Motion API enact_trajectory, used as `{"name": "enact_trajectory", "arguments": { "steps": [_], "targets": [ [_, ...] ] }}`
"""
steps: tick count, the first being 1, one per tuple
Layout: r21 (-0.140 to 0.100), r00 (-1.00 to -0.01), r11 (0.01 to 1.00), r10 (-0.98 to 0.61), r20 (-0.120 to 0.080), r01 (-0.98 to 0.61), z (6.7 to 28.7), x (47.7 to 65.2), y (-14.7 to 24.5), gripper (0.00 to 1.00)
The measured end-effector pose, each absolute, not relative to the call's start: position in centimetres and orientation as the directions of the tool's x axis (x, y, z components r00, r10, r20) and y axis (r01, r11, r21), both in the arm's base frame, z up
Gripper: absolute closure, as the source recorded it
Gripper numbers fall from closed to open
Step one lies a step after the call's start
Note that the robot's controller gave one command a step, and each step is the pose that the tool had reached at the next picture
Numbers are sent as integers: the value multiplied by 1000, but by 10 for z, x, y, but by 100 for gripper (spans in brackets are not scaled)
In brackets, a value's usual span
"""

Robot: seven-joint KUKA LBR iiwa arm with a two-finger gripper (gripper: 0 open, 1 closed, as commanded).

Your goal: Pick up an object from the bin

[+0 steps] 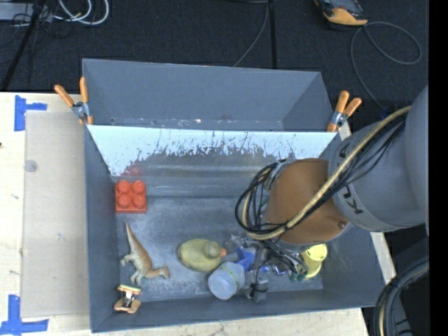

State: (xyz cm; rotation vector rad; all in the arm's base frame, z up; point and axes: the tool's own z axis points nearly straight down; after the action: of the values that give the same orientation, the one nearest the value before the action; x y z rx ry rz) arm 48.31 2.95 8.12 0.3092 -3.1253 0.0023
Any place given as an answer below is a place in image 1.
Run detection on yellow rubber duck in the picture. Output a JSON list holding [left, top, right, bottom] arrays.
[[176, 238, 228, 272]]

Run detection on yellow plastic cup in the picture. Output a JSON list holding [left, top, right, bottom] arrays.
[[300, 243, 329, 280]]

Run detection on red toy building brick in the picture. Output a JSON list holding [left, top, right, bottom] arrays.
[[115, 179, 148, 214]]

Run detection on grey metal bin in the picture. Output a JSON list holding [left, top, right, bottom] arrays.
[[80, 57, 384, 333]]

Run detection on pale wood board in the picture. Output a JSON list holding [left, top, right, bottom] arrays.
[[20, 109, 92, 319]]

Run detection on blue plastic toy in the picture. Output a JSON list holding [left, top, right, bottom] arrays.
[[236, 247, 256, 272]]

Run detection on orange and green toy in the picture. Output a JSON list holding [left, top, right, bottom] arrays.
[[113, 284, 143, 315]]

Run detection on tan toy dinosaur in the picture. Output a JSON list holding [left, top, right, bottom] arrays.
[[120, 221, 172, 286]]

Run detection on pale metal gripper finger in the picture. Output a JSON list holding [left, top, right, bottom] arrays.
[[243, 271, 258, 299], [226, 234, 249, 256]]

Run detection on clear plastic bottle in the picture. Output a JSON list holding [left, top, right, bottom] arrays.
[[207, 261, 246, 301]]

